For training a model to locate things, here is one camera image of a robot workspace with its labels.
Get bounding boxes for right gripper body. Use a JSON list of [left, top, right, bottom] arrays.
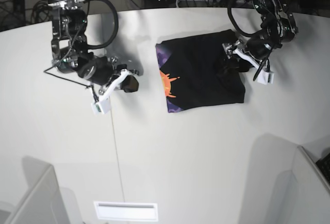
[[77, 56, 139, 100]]

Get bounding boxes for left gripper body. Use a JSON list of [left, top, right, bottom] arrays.
[[222, 38, 277, 76]]

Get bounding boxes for black T-shirt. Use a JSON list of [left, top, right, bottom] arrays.
[[155, 29, 245, 113]]

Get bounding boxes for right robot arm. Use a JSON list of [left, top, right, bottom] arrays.
[[47, 0, 139, 101]]

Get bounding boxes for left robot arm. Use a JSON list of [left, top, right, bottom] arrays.
[[222, 0, 298, 85]]

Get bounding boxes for black keyboard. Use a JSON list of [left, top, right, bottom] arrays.
[[316, 154, 330, 183]]

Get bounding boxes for white partition panel left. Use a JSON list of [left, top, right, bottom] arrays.
[[1, 164, 70, 223]]

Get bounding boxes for white partition panel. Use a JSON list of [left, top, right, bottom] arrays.
[[290, 146, 329, 223], [1, 164, 70, 223]]

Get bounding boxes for white partition panel right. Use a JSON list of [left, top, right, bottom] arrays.
[[290, 146, 329, 223]]

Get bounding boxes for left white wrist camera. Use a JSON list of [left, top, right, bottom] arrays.
[[257, 70, 274, 85]]

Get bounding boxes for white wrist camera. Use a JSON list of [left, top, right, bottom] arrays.
[[257, 70, 274, 85], [91, 99, 111, 115]]

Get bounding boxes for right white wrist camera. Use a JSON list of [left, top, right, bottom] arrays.
[[91, 99, 111, 115]]

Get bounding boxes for coiled black cable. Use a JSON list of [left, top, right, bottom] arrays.
[[30, 0, 52, 25]]

